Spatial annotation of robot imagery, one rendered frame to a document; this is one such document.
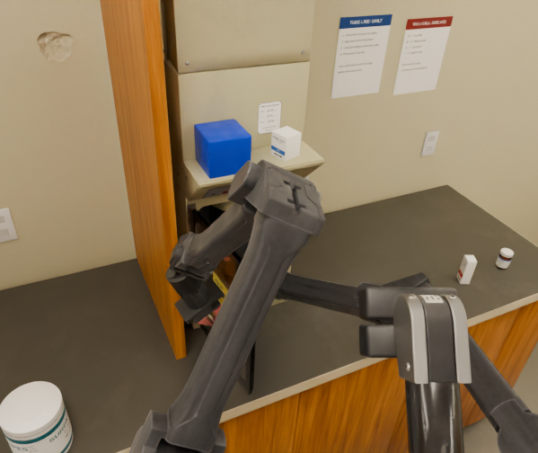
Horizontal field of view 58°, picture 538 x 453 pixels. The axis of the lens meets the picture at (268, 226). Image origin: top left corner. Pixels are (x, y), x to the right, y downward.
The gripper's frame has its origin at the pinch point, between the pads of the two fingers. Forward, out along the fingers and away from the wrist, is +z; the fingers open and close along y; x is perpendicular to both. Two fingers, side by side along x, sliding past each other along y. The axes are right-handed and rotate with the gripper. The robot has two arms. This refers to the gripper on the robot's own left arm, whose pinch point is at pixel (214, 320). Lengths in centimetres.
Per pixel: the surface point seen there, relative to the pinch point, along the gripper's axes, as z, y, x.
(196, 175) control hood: -27.3, -15.4, -13.4
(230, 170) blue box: -25.9, -22.0, -9.8
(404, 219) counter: 64, -86, -35
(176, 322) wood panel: 8.6, 8.2, -14.4
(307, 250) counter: 46, -42, -38
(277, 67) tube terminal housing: -36, -45, -18
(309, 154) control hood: -15.9, -42.0, -10.5
